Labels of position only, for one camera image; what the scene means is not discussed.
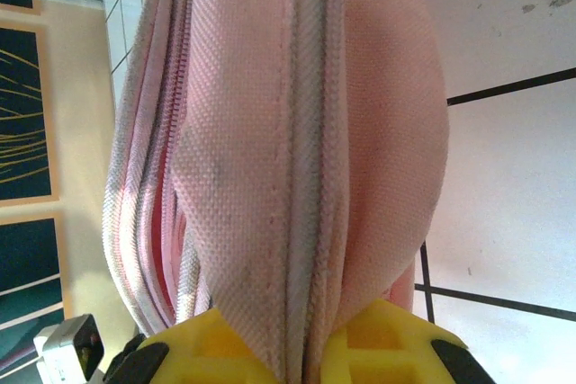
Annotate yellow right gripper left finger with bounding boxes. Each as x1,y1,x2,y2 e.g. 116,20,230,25
105,307,283,384

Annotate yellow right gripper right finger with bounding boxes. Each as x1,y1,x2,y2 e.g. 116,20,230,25
323,298,496,384

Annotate pink fabric backpack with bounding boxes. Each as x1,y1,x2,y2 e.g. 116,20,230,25
102,0,451,384

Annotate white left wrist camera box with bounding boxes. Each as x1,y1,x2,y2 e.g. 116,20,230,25
33,314,108,384

